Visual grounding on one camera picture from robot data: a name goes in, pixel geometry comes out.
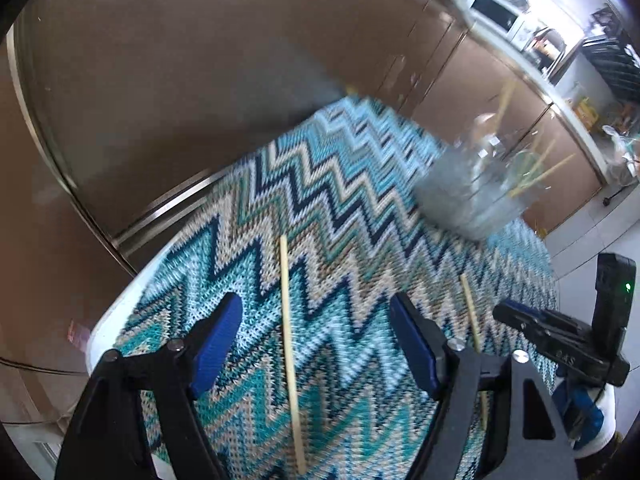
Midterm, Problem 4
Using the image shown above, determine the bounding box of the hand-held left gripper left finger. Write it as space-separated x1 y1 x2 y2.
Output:
55 292 243 480

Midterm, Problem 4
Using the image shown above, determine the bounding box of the person's right hand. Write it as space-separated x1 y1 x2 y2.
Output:
565 385 603 443

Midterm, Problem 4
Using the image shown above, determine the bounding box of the steel faucet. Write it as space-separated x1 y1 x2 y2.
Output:
525 27 576 81

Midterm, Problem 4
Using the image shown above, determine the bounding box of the black wall rack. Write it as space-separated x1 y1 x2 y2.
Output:
582 5 640 96

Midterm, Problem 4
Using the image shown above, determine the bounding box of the zigzag patterned cloth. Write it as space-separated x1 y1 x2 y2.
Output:
112 95 561 480

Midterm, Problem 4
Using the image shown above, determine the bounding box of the white microwave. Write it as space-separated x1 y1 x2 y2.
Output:
467 0 526 36

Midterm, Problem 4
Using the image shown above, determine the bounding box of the wire utensil holder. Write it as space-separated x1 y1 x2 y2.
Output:
417 115 546 241

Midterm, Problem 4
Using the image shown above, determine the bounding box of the yellow oil bottle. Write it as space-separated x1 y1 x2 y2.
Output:
575 97 601 131

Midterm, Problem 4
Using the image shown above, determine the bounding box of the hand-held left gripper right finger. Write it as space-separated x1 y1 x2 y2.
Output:
390 292 581 480

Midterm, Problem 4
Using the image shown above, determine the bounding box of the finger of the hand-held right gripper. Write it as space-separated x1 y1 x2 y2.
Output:
492 299 558 348

